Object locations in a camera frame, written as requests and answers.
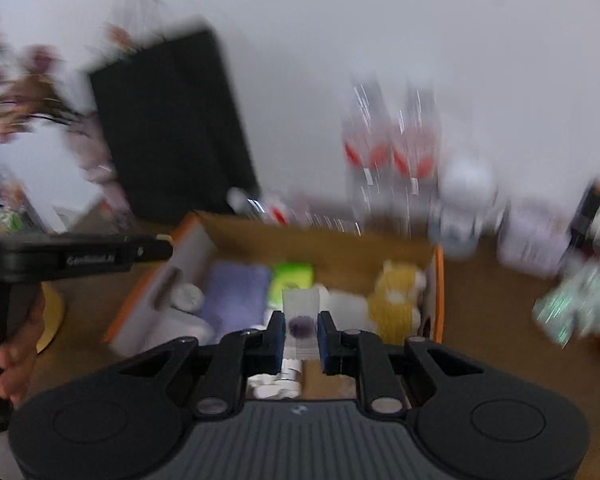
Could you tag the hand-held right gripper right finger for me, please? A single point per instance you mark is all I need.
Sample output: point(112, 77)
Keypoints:
point(323, 335)

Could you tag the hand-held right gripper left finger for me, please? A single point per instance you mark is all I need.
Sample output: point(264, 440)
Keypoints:
point(279, 335)

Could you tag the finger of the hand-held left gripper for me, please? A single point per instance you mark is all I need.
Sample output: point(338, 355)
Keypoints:
point(152, 251)

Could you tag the cardboard box with orange edge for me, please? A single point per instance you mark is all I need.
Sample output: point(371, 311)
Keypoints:
point(330, 260)

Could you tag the person's left hand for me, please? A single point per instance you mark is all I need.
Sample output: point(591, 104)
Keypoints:
point(22, 355)

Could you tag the white ridged plastic item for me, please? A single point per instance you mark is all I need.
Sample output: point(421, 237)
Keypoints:
point(280, 385)

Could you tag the yellow round mat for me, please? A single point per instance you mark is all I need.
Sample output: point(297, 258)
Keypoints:
point(50, 320)

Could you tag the green packet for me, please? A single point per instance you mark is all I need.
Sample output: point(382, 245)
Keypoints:
point(292, 275)

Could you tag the colourful shelf clutter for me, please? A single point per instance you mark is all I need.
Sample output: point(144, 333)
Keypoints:
point(2, 210)

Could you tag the purple knitted pouch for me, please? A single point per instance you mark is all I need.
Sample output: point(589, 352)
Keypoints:
point(235, 290)

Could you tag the white and yellow alpaca plush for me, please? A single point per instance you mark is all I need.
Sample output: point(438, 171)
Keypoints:
point(395, 305)

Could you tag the black paper bag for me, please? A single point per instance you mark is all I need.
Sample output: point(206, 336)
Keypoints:
point(170, 135)

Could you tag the clear water bottle red label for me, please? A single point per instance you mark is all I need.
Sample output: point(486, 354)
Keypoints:
point(415, 160)
point(367, 160)
point(280, 212)

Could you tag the artificial flower branch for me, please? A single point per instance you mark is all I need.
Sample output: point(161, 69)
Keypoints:
point(30, 100)

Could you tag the white robot figure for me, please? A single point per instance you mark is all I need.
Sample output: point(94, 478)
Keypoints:
point(465, 180)

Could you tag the lavender tin box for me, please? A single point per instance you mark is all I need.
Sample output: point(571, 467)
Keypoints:
point(535, 240)

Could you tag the black flashlight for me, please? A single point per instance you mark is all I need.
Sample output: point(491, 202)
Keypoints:
point(587, 210)

